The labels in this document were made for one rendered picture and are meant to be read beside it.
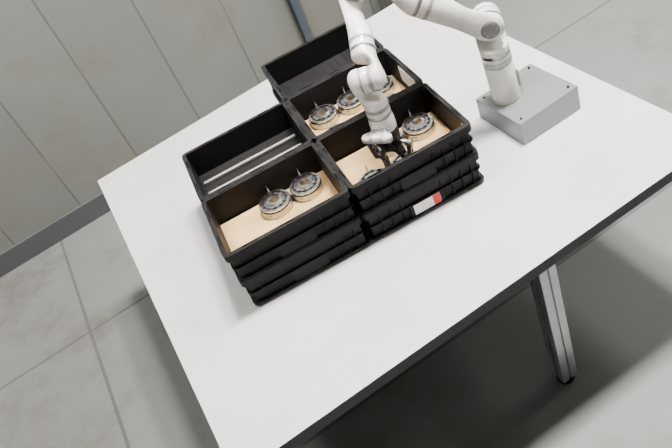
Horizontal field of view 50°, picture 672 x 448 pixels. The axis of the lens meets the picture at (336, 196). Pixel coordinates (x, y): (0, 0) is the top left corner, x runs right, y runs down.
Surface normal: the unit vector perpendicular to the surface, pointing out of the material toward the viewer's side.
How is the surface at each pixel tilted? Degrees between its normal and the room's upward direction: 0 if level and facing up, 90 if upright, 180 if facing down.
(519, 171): 0
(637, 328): 0
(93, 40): 90
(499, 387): 0
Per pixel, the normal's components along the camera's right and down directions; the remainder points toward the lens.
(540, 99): -0.35, -0.71
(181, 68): 0.46, 0.47
